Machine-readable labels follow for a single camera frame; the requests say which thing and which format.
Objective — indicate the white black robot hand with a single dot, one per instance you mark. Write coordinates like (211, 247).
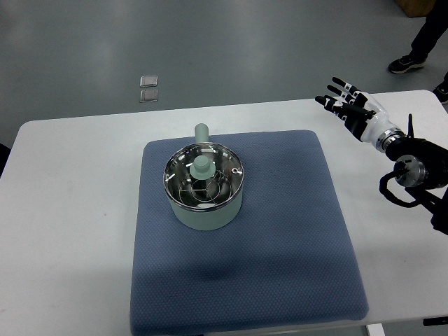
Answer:
(365, 118)

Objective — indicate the glass lid green knob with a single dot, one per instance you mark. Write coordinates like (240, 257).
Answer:
(201, 161)

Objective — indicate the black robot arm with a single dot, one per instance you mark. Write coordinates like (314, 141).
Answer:
(419, 167)

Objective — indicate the green steel cooking pot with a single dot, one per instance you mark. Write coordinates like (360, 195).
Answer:
(207, 220)

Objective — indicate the person right black shoe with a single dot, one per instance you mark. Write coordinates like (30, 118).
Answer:
(441, 90)

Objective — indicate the person left leg black shoe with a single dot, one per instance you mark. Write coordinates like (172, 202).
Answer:
(426, 39)

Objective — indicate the brown cardboard box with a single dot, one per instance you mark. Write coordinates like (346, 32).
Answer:
(411, 8)

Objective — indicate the blue fabric mat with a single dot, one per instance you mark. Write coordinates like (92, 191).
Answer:
(286, 258)

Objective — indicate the black table control panel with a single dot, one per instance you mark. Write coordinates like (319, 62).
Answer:
(439, 321)

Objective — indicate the upper metal floor plate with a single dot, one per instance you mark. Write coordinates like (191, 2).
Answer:
(148, 81)

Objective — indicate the black object left edge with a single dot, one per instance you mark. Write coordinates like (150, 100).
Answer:
(4, 155)

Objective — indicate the wire steamer rack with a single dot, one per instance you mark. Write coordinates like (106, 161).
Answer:
(210, 192)

